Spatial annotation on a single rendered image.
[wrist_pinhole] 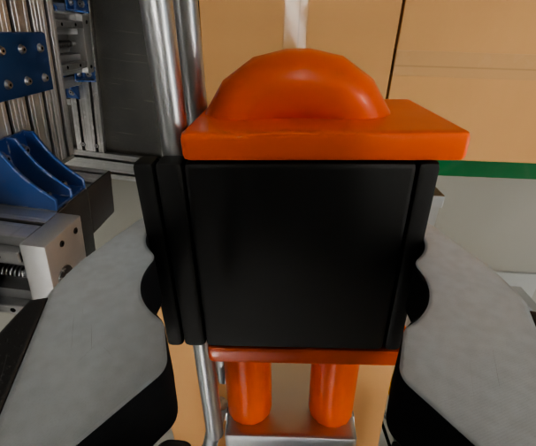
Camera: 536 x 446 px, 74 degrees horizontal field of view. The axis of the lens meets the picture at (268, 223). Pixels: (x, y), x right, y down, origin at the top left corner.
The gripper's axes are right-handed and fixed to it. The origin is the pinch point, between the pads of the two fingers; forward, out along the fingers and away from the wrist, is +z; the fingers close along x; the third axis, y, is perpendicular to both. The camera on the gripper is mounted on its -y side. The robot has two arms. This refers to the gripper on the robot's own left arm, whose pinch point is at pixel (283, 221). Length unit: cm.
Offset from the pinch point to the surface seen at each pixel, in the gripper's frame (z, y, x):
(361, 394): 30, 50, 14
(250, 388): -0.7, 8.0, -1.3
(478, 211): 125, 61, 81
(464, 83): 71, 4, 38
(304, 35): 71, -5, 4
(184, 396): 30, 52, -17
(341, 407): -0.6, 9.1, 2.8
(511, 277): 123, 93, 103
